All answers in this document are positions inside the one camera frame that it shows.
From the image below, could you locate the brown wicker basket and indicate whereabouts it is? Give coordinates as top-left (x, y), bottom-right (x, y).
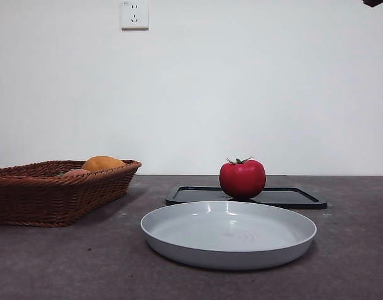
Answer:
top-left (0, 159), bottom-right (143, 228)

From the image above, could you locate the yellow-brown potato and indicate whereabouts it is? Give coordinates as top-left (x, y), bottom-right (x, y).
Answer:
top-left (81, 156), bottom-right (126, 172)

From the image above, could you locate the white round plate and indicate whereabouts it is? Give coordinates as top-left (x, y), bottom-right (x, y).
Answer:
top-left (140, 201), bottom-right (318, 271)

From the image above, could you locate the pale pink egg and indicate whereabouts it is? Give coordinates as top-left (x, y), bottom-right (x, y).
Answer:
top-left (61, 169), bottom-right (89, 179)

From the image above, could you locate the dark rectangular tray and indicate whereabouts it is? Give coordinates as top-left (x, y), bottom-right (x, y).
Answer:
top-left (165, 186), bottom-right (328, 209)

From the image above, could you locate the red tomato with green stem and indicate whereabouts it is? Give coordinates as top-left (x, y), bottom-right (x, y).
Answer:
top-left (219, 157), bottom-right (267, 199)

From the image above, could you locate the white wall socket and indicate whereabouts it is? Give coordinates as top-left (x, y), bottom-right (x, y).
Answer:
top-left (121, 1), bottom-right (150, 31)

